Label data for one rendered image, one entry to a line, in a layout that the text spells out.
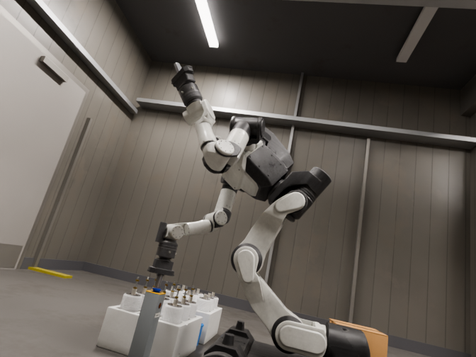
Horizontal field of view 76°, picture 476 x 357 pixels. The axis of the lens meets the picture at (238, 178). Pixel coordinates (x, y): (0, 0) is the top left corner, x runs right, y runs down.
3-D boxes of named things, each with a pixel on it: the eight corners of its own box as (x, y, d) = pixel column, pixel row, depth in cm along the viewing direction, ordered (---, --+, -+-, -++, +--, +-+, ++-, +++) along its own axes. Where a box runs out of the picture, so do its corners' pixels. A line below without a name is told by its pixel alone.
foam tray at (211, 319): (217, 333, 225) (222, 307, 230) (203, 345, 188) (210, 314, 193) (168, 320, 233) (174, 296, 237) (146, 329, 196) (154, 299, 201)
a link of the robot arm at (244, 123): (255, 146, 136) (261, 132, 146) (253, 129, 130) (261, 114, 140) (230, 144, 139) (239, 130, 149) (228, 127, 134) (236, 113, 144)
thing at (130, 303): (112, 333, 148) (123, 294, 153) (113, 328, 157) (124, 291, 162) (132, 336, 150) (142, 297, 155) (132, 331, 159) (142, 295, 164)
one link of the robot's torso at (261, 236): (251, 282, 148) (311, 210, 155) (246, 282, 132) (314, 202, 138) (228, 261, 153) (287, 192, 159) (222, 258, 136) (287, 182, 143)
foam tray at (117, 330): (195, 350, 174) (202, 316, 179) (169, 369, 138) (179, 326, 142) (134, 332, 183) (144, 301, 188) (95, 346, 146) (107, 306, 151)
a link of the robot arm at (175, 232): (171, 248, 151) (177, 227, 154) (181, 251, 143) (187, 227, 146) (150, 244, 145) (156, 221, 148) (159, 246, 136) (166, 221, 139)
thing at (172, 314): (175, 348, 145) (184, 309, 150) (154, 346, 143) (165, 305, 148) (174, 343, 154) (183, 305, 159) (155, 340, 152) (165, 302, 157)
